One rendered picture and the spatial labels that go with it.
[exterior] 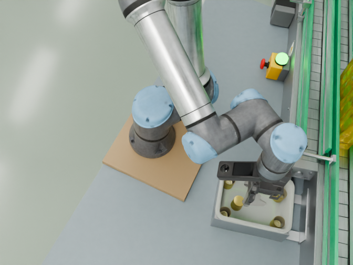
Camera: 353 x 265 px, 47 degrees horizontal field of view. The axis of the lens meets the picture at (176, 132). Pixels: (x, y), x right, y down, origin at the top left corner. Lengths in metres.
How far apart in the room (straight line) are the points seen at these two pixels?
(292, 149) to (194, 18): 0.40
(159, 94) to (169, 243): 0.44
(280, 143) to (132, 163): 0.58
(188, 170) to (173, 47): 0.54
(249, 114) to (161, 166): 0.48
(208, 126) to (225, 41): 0.82
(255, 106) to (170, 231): 0.52
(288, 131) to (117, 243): 0.62
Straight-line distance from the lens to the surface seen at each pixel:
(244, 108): 0.91
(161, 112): 1.12
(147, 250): 1.23
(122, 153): 1.32
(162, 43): 0.86
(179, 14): 1.01
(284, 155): 0.87
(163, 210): 1.27
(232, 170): 1.03
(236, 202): 1.24
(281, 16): 1.71
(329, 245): 1.16
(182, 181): 1.28
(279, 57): 1.51
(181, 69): 0.86
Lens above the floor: 1.96
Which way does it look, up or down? 61 degrees down
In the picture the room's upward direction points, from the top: 9 degrees clockwise
